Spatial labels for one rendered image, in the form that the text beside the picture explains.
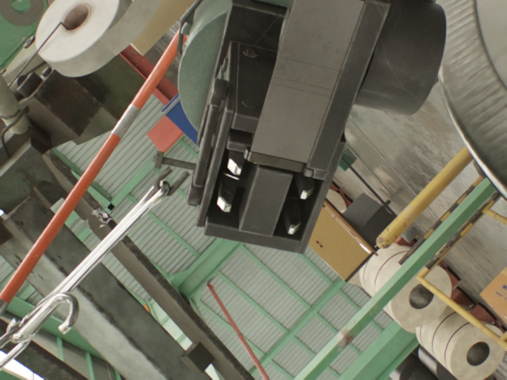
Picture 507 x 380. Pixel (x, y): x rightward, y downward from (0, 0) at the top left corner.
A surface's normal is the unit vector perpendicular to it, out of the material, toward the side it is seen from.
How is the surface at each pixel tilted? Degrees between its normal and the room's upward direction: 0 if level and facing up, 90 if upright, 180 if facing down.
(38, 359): 90
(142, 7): 88
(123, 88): 125
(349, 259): 90
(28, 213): 140
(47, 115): 33
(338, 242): 90
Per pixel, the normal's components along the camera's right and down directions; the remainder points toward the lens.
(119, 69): 0.65, -0.18
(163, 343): 0.73, -0.37
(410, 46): 0.14, 0.03
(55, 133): -0.41, 0.76
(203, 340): -0.57, 0.59
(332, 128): 0.00, 0.57
